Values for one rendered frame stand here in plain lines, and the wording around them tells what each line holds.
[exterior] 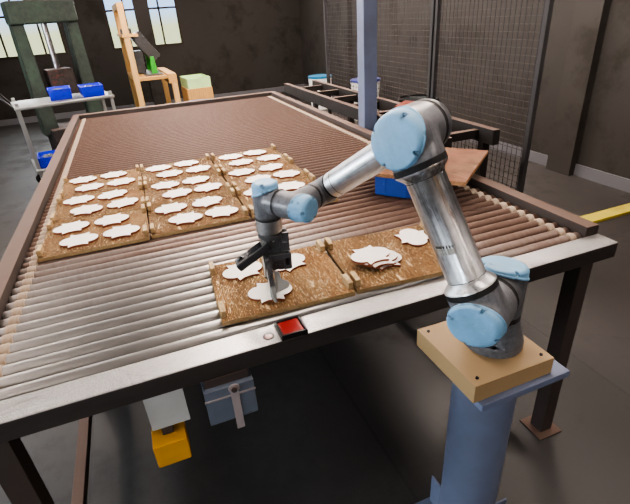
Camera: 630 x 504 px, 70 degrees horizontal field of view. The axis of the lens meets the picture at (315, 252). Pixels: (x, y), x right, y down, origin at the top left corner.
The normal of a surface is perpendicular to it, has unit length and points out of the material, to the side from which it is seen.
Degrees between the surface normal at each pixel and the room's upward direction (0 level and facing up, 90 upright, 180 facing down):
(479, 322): 96
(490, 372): 1
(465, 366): 1
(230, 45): 90
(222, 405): 90
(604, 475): 0
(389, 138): 82
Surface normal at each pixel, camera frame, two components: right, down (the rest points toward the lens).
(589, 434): -0.06, -0.88
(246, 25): 0.37, 0.41
